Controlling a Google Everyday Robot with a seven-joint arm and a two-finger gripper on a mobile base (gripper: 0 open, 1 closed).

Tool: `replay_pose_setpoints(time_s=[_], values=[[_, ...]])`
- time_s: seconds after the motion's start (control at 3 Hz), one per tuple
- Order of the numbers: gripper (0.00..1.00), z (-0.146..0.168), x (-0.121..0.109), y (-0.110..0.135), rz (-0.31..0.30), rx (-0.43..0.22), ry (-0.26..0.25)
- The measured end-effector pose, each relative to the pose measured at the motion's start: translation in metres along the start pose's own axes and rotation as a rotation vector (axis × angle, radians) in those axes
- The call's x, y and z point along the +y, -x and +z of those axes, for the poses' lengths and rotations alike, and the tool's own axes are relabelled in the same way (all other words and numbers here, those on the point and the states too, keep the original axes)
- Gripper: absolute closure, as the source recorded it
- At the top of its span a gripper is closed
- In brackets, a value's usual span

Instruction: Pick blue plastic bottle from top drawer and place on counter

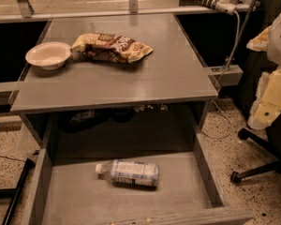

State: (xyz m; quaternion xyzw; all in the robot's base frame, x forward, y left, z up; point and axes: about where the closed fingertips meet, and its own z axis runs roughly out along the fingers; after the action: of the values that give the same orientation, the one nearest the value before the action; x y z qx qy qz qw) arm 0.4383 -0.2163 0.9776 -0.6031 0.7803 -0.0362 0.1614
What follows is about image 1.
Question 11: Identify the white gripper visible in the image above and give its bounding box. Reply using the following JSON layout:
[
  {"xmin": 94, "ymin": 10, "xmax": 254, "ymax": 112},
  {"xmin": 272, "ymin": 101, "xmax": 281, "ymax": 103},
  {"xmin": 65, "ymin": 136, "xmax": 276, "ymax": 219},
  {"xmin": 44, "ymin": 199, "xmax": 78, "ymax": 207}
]
[{"xmin": 246, "ymin": 13, "xmax": 281, "ymax": 130}]

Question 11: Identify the blue label plastic bottle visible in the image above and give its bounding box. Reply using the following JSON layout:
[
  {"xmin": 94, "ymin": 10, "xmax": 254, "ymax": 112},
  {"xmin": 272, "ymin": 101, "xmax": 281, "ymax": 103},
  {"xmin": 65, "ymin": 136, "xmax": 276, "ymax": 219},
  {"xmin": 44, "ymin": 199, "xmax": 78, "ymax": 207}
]
[{"xmin": 95, "ymin": 159, "xmax": 159, "ymax": 188}]

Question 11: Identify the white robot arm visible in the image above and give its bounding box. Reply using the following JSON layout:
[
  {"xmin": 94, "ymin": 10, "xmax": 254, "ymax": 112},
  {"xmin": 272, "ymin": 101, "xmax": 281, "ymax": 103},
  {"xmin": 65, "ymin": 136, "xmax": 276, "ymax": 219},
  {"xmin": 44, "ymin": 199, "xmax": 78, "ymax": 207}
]
[{"xmin": 246, "ymin": 13, "xmax": 281, "ymax": 129}]

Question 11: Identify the open grey top drawer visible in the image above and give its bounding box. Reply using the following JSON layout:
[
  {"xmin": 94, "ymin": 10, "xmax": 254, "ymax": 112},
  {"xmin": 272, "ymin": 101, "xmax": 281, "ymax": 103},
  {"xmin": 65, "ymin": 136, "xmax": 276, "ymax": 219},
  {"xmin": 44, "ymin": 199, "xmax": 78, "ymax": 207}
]
[{"xmin": 21, "ymin": 125, "xmax": 252, "ymax": 225}]

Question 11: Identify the white power strip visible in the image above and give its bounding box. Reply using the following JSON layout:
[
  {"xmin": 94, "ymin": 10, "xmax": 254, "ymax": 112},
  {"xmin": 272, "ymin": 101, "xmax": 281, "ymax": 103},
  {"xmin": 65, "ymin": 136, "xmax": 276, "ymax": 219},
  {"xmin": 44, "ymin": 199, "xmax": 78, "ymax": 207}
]
[{"xmin": 193, "ymin": 0, "xmax": 236, "ymax": 16}]

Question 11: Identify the yellow brown chip bag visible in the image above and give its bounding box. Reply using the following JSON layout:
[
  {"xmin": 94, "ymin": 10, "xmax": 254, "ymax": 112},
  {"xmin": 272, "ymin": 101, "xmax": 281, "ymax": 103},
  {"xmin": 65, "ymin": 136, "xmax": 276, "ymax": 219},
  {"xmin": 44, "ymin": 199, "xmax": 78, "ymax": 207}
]
[{"xmin": 71, "ymin": 33, "xmax": 153, "ymax": 64}]

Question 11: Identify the white bowl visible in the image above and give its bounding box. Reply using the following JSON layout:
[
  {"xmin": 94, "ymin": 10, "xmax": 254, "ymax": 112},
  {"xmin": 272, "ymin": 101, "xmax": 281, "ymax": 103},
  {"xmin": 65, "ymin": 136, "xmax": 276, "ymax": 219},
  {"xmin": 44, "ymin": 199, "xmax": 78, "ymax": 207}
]
[{"xmin": 25, "ymin": 42, "xmax": 71, "ymax": 70}]

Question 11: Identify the white power cable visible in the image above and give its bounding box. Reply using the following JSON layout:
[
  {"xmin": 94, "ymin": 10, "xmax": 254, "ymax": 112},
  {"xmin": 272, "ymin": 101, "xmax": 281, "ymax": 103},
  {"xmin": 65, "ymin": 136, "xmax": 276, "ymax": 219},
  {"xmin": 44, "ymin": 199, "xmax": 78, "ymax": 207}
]
[{"xmin": 201, "ymin": 10, "xmax": 242, "ymax": 141}]

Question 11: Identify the black floor frame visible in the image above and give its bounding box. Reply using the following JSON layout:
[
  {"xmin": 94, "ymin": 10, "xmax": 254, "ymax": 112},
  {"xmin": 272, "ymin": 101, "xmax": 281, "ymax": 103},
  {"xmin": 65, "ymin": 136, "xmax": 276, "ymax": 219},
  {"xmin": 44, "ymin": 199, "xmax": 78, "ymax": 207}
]
[{"xmin": 0, "ymin": 150, "xmax": 39, "ymax": 225}]

